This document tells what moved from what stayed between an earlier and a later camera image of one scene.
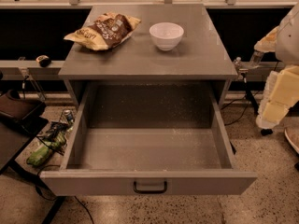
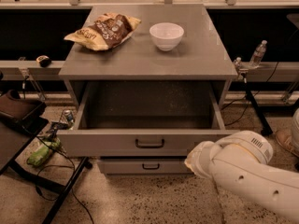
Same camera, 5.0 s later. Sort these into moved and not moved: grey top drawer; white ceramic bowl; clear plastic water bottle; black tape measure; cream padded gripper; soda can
Moved: cream padded gripper; grey top drawer
Not moved: black tape measure; white ceramic bowl; soda can; clear plastic water bottle
